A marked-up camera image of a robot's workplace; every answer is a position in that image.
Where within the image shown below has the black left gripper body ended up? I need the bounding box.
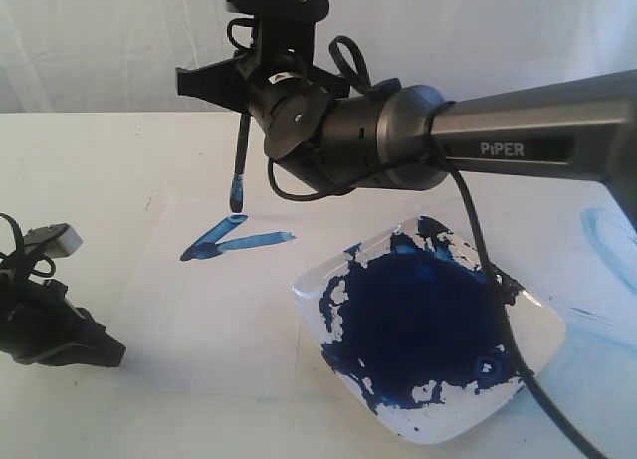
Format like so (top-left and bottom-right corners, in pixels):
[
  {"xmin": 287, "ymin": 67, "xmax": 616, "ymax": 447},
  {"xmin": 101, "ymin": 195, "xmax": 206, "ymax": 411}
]
[{"xmin": 1, "ymin": 260, "xmax": 80, "ymax": 365}]

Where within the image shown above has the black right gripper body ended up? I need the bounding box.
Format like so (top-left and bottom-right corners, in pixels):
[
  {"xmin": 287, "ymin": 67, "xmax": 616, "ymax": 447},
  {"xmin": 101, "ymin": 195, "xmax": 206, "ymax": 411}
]
[{"xmin": 238, "ymin": 50, "xmax": 348, "ymax": 160}]

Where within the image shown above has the black paintbrush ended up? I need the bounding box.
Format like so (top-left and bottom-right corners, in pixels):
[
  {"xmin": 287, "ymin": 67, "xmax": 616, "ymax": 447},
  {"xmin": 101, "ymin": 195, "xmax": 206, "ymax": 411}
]
[{"xmin": 229, "ymin": 114, "xmax": 251, "ymax": 213}]

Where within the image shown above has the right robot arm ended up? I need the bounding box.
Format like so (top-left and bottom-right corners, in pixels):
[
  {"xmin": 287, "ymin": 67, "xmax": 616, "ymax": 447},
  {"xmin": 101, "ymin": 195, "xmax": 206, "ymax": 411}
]
[{"xmin": 176, "ymin": 54, "xmax": 636, "ymax": 217}]

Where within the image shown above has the white paper sheet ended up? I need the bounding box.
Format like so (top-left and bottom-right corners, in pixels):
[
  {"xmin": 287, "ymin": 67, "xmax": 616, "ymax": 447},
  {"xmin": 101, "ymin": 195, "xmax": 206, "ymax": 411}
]
[{"xmin": 85, "ymin": 186, "xmax": 352, "ymax": 402}]

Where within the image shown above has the white square paint plate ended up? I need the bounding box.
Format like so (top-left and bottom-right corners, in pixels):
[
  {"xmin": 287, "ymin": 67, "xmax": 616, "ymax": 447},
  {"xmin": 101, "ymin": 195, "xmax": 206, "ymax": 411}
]
[{"xmin": 291, "ymin": 215, "xmax": 567, "ymax": 447}]

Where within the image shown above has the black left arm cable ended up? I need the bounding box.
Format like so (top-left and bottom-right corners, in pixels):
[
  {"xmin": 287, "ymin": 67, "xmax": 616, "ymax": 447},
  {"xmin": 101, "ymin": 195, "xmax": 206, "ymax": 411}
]
[{"xmin": 0, "ymin": 212, "xmax": 55, "ymax": 281}]

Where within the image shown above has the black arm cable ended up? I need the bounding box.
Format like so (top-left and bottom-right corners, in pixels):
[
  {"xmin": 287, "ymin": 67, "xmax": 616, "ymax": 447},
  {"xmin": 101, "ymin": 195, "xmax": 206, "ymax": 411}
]
[
  {"xmin": 0, "ymin": 212, "xmax": 55, "ymax": 281},
  {"xmin": 266, "ymin": 35, "xmax": 608, "ymax": 459}
]

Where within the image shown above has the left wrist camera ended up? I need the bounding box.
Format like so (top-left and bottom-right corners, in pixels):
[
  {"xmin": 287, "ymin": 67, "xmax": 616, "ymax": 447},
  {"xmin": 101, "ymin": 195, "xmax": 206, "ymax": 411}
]
[{"xmin": 24, "ymin": 223, "xmax": 83, "ymax": 259}]

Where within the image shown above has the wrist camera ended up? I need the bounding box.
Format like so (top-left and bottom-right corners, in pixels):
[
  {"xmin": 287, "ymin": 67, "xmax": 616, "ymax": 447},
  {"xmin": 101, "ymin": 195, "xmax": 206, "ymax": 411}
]
[
  {"xmin": 225, "ymin": 0, "xmax": 329, "ymax": 23},
  {"xmin": 24, "ymin": 223, "xmax": 83, "ymax": 259}
]

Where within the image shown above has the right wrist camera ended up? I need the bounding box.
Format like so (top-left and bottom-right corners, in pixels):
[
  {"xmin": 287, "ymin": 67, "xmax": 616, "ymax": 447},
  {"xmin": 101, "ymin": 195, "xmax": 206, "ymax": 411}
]
[{"xmin": 225, "ymin": 0, "xmax": 329, "ymax": 23}]

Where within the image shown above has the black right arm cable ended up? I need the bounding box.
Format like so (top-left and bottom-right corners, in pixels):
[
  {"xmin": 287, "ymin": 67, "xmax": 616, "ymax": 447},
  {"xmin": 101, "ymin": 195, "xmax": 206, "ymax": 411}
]
[{"xmin": 266, "ymin": 35, "xmax": 608, "ymax": 459}]

